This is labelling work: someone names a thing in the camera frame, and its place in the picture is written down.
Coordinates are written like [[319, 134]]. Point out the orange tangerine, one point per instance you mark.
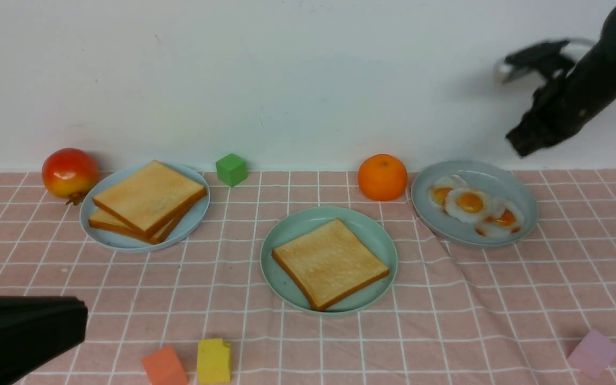
[[382, 177]]

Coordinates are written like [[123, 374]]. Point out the pink checked tablecloth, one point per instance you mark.
[[454, 315]]

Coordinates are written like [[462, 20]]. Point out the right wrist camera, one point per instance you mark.
[[545, 58]]

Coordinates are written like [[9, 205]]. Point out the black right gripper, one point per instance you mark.
[[563, 106]]

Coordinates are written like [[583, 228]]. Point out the green cube block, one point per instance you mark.
[[232, 170]]

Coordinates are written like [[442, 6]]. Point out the pink cube block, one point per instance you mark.
[[593, 355]]

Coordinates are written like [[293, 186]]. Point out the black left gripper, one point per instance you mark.
[[35, 330]]

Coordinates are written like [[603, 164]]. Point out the red yellow pomegranate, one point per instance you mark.
[[70, 174]]

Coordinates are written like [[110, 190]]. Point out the teal centre plate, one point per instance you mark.
[[372, 235]]

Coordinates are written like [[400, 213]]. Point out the light blue bread plate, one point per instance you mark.
[[122, 243]]

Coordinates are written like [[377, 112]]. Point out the grey egg plate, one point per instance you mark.
[[494, 181]]

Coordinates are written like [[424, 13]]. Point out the yellow cube block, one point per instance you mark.
[[214, 361]]

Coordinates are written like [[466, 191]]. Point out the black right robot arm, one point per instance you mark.
[[579, 83]]

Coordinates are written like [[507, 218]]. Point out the orange cube block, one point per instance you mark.
[[164, 367]]

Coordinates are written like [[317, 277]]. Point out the fried egg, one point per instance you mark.
[[505, 220], [468, 205], [438, 191]]

